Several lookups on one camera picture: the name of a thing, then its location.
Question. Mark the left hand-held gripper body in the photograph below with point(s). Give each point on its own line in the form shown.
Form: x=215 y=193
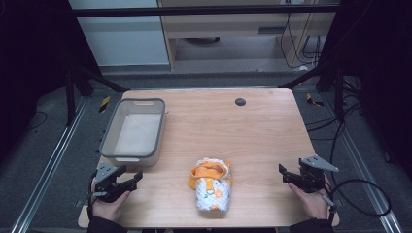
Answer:
x=107 y=181

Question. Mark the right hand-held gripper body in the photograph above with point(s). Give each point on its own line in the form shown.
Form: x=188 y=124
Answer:
x=312 y=174

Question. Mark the yellow white floral pet dress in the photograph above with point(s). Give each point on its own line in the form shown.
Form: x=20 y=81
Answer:
x=212 y=191

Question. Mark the person's left hand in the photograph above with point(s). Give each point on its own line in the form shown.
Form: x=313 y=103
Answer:
x=108 y=207

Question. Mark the person's right hand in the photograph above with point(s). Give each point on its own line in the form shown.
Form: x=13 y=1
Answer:
x=311 y=202

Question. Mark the grey plastic tray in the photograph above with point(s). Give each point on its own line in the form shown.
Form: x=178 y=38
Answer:
x=137 y=134

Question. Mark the black yellow striped tape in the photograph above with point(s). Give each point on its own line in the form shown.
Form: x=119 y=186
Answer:
x=104 y=103
x=313 y=100

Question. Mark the black metal stand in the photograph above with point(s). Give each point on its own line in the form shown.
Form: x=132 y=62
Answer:
x=338 y=93
x=69 y=97

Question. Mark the white cabinet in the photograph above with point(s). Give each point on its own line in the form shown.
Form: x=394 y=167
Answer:
x=123 y=39

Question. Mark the black curtain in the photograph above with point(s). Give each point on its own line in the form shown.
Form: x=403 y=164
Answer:
x=382 y=48
x=32 y=48

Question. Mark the light wooden desk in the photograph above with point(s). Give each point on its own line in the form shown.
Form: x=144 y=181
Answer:
x=226 y=24

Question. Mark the aluminium floor rail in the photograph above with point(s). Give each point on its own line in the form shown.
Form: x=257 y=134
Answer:
x=48 y=165
x=362 y=161

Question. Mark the black horizontal frame bar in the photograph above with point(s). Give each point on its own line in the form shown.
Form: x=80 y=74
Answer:
x=194 y=10

